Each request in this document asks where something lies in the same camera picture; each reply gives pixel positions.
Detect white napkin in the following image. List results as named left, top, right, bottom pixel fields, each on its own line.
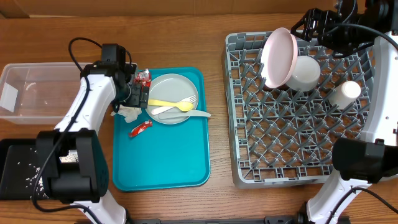
left=111, top=105, right=142, bottom=123

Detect large red snack wrapper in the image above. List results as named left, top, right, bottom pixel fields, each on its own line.
left=134, top=69, right=152, bottom=88

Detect small red ketchup packet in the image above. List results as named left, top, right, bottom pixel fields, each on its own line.
left=129, top=120, right=152, bottom=138

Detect yellow plastic spoon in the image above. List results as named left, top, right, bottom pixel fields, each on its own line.
left=148, top=100, right=193, bottom=112

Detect grey bowl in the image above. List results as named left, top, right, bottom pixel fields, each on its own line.
left=286, top=56, right=320, bottom=91

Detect white pink-rimmed plate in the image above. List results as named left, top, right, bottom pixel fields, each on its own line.
left=261, top=27, right=298, bottom=88

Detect white paper cup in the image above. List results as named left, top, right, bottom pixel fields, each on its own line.
left=329, top=81, right=361, bottom=110

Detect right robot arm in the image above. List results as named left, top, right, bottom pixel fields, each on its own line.
left=290, top=1, right=397, bottom=223

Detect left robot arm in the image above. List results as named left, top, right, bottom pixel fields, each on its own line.
left=32, top=44, right=149, bottom=223

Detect grey dishwasher rack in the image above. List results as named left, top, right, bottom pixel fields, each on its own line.
left=224, top=32, right=375, bottom=189

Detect black waste tray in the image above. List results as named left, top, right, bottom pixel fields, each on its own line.
left=1, top=139, right=49, bottom=200

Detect grey plate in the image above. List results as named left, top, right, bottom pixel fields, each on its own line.
left=146, top=73, right=198, bottom=124

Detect white plastic fork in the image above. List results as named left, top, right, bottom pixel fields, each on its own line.
left=148, top=95, right=197, bottom=115

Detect light blue plastic knife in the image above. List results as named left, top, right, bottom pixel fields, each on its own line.
left=158, top=110, right=211, bottom=119

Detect teal serving tray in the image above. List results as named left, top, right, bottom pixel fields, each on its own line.
left=112, top=66, right=212, bottom=192

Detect clear plastic bin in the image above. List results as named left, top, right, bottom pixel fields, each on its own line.
left=1, top=62, right=80, bottom=125

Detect spilled rice grains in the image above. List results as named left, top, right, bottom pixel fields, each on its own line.
left=12, top=147, right=78, bottom=200

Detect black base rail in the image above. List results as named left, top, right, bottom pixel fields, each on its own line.
left=127, top=215, right=309, bottom=224

